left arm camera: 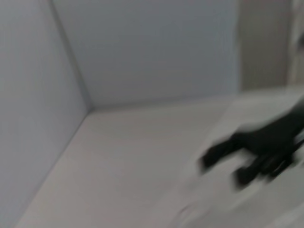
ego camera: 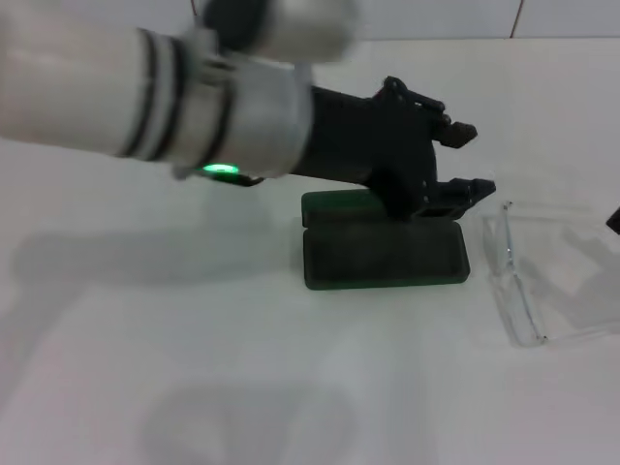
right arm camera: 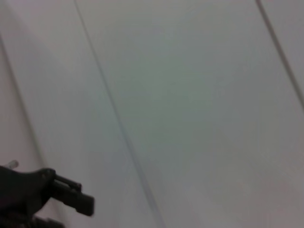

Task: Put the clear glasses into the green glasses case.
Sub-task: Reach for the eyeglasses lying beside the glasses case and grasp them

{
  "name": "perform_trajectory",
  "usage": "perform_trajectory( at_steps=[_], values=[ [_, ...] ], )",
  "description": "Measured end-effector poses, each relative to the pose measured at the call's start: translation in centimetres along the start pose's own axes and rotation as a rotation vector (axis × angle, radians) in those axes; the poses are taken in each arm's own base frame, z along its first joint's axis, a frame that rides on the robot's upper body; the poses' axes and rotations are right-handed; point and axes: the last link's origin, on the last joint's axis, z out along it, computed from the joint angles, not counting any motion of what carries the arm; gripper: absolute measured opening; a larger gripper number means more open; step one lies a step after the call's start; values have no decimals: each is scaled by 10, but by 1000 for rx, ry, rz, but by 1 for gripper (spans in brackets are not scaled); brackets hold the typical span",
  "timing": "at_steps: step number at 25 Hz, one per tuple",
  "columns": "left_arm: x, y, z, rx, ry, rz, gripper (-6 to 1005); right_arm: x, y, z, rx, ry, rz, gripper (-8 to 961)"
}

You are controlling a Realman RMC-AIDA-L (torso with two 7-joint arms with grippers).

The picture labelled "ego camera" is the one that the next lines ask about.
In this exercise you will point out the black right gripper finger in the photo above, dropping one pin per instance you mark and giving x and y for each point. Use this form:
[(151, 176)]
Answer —
[(614, 220)]

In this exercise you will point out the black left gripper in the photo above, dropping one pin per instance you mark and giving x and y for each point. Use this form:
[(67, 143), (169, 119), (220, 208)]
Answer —
[(368, 140)]

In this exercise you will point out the green glasses case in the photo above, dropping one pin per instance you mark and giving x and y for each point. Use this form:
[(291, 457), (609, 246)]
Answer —
[(382, 257)]

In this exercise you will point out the clear white glasses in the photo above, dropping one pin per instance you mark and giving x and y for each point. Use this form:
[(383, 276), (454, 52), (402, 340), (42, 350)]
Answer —
[(504, 286)]

